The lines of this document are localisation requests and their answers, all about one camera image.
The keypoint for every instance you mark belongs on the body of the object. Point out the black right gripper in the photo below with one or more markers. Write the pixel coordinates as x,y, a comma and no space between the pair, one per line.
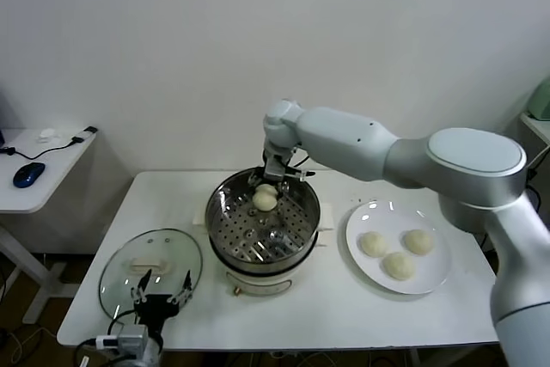
275,165

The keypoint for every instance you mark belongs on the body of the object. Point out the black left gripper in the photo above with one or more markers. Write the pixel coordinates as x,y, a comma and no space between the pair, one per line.
154,304

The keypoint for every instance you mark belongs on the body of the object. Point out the white steamed baozi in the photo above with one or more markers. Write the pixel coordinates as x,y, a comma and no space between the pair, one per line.
399,266
264,198
417,241
374,243

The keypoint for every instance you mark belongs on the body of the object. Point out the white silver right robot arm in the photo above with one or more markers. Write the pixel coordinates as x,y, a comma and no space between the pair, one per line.
344,139

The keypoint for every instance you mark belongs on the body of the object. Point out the stainless steel steamer basket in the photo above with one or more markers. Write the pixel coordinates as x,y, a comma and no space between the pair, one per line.
296,221

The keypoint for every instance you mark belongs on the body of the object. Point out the white side table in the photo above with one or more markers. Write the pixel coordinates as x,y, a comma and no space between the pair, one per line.
26,199

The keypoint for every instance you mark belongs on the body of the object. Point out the blue computer mouse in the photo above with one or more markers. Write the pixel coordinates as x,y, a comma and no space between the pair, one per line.
29,174

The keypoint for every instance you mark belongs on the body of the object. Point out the white round plate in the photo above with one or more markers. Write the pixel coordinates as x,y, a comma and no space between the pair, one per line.
429,272

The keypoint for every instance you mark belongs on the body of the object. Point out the small white crumpled object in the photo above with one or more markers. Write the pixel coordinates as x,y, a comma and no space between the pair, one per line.
47,134

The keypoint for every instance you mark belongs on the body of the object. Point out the white side desk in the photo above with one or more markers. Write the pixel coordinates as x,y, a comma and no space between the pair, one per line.
539,126

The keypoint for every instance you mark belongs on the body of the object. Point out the pale green appliance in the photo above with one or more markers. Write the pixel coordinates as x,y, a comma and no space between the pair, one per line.
541,102

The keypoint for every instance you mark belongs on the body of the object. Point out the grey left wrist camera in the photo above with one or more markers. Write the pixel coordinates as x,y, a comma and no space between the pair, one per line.
129,336

